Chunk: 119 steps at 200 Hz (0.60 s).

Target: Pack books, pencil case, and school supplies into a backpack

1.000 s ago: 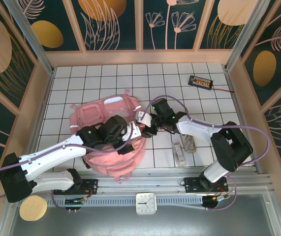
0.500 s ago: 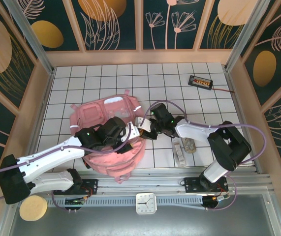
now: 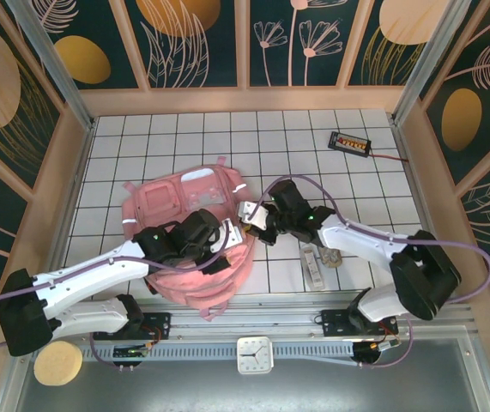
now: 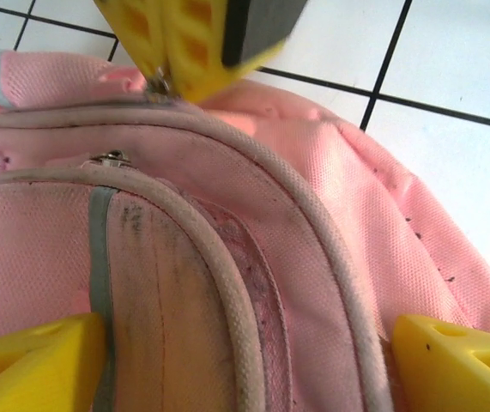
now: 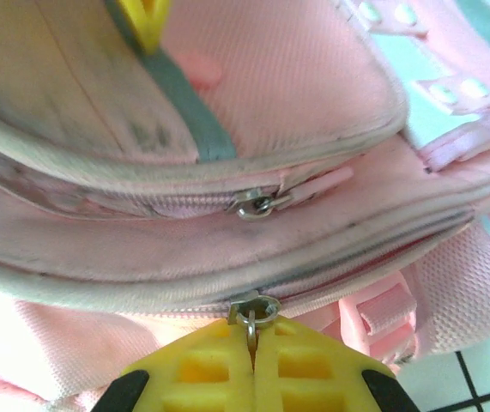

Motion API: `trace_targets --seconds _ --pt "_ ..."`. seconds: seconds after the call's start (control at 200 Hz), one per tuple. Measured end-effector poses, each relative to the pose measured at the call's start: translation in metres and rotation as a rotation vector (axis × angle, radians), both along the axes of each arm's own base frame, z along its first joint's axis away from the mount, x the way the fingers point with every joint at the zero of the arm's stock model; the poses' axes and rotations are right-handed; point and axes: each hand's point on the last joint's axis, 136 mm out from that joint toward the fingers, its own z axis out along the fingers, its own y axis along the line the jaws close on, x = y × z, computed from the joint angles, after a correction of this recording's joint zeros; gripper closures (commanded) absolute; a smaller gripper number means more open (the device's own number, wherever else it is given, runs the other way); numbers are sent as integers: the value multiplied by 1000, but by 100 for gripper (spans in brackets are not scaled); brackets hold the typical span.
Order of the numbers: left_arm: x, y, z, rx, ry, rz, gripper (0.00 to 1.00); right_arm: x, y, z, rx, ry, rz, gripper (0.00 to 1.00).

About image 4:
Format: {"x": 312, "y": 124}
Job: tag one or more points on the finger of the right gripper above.
{"x": 139, "y": 26}
{"x": 193, "y": 47}

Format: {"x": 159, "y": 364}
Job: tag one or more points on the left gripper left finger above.
{"x": 34, "y": 373}

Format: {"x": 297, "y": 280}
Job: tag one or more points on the pink backpack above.
{"x": 227, "y": 236}

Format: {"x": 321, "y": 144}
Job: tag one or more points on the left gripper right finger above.
{"x": 455, "y": 373}

